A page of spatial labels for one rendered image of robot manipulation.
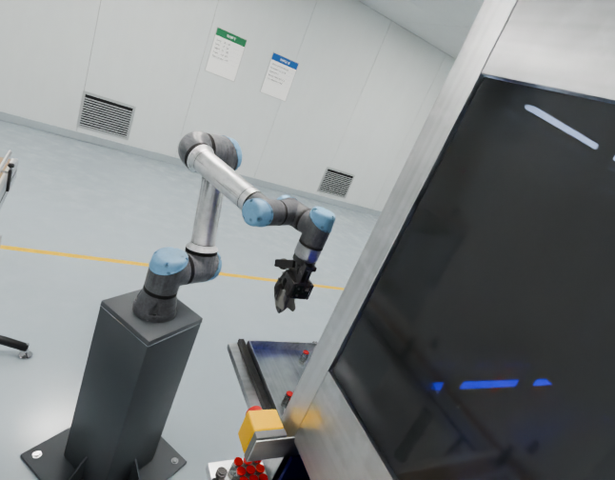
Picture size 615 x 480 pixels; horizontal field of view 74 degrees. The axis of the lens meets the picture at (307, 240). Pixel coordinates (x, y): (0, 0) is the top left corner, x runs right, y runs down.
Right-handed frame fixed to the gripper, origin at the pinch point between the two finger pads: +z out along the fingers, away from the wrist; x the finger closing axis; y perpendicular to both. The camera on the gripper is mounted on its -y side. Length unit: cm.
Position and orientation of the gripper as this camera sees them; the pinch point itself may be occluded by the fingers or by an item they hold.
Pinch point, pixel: (279, 308)
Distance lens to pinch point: 130.1
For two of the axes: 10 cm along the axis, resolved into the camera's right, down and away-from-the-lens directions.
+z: -3.7, 8.7, 3.4
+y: 3.9, 4.7, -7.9
